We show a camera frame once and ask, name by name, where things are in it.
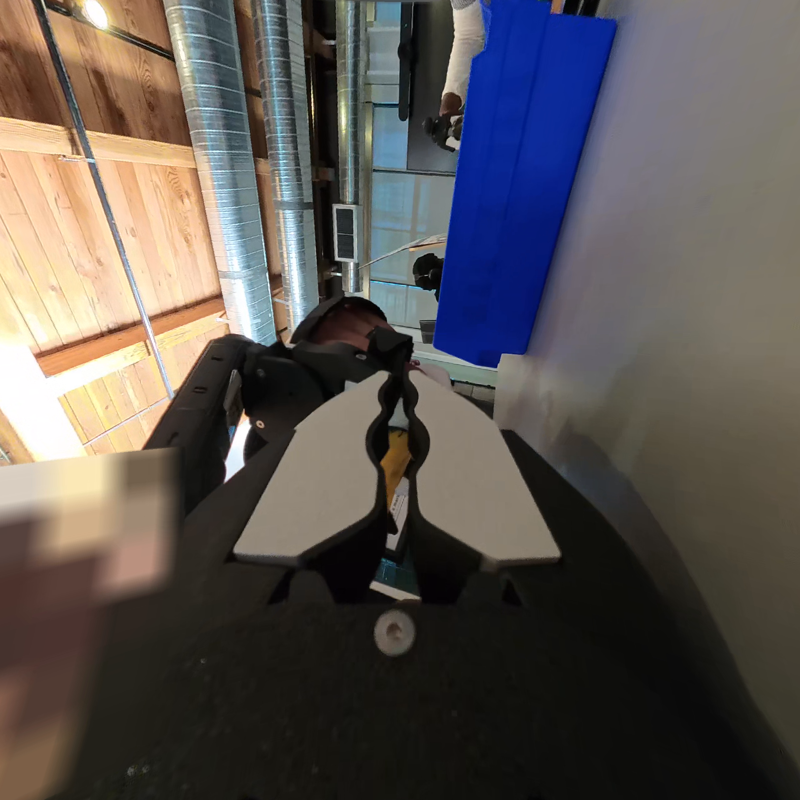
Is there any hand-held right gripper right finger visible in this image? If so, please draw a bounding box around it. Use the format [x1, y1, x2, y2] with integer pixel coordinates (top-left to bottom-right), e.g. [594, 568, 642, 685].
[399, 369, 563, 572]

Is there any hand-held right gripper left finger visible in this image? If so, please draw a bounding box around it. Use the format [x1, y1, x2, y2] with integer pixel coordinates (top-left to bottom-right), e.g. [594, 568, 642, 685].
[231, 369, 393, 570]

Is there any yellow highlighter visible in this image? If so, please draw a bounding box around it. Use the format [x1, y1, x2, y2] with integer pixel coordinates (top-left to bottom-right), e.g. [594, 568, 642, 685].
[377, 427, 415, 508]

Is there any white vent grille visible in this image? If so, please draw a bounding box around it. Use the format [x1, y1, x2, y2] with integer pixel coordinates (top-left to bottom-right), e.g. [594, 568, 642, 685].
[331, 203, 365, 262]

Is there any thin metal ceiling pipe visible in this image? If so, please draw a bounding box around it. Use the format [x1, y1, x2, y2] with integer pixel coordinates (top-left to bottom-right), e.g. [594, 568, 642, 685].
[34, 0, 177, 401]

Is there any blue plastic bin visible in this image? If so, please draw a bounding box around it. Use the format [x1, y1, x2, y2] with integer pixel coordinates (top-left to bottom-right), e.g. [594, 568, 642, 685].
[432, 0, 620, 370]

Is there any silver ventilation duct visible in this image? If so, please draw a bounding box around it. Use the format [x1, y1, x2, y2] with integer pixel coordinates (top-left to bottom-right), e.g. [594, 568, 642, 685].
[255, 0, 321, 338]
[162, 0, 280, 349]
[335, 0, 368, 295]

